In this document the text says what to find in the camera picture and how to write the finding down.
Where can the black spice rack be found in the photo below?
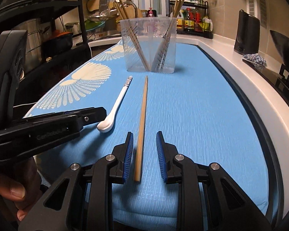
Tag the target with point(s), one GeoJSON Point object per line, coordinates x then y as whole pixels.
{"type": "Point", "coordinates": [195, 3]}

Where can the green plastic bowl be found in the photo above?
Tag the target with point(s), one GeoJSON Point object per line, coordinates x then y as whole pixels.
{"type": "Point", "coordinates": [94, 25]}

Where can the chrome kitchen faucet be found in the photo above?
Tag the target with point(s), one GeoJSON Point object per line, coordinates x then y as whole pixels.
{"type": "Point", "coordinates": [132, 4]}

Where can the metal strainer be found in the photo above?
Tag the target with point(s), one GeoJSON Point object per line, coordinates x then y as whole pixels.
{"type": "Point", "coordinates": [100, 18]}

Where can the yellow cooking oil bottle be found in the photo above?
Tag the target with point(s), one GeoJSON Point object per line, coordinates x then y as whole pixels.
{"type": "Point", "coordinates": [180, 21]}

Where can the black wok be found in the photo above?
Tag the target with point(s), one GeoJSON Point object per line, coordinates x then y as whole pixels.
{"type": "Point", "coordinates": [286, 45]}

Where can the black pot with orange lid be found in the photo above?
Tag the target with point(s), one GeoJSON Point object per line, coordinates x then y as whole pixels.
{"type": "Point", "coordinates": [57, 43]}

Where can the black metal shelf rack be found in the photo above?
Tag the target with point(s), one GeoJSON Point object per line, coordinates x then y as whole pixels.
{"type": "Point", "coordinates": [69, 4]}

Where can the blue patterned table cloth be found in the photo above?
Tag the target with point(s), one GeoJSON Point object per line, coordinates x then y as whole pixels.
{"type": "Point", "coordinates": [195, 101]}

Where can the metal grater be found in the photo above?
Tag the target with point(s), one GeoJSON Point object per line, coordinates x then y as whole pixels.
{"type": "Point", "coordinates": [103, 3]}

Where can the black gas stove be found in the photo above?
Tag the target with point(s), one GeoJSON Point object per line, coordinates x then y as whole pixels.
{"type": "Point", "coordinates": [279, 79]}

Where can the blue white dish cloth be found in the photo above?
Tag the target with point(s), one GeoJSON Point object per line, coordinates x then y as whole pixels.
{"type": "Point", "coordinates": [255, 60]}

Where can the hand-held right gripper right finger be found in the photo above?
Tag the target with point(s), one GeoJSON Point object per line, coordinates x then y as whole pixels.
{"type": "Point", "coordinates": [161, 161]}

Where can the black electric kettle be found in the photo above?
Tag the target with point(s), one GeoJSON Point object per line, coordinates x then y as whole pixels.
{"type": "Point", "coordinates": [246, 33]}

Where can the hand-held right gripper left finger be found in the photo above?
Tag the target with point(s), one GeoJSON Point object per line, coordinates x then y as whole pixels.
{"type": "Point", "coordinates": [127, 161]}

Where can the person's left hand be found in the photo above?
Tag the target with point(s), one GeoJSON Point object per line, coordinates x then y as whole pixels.
{"type": "Point", "coordinates": [12, 187]}

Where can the clear plastic utensil container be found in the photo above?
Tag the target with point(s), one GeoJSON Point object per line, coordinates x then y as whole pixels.
{"type": "Point", "coordinates": [148, 60]}

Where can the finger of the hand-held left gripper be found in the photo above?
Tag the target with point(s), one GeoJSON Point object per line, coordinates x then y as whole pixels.
{"type": "Point", "coordinates": [94, 115]}

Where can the dark brown wooden chopstick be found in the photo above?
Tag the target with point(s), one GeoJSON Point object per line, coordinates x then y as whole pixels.
{"type": "Point", "coordinates": [122, 7]}
{"type": "Point", "coordinates": [137, 45]}
{"type": "Point", "coordinates": [134, 44]}
{"type": "Point", "coordinates": [141, 49]}

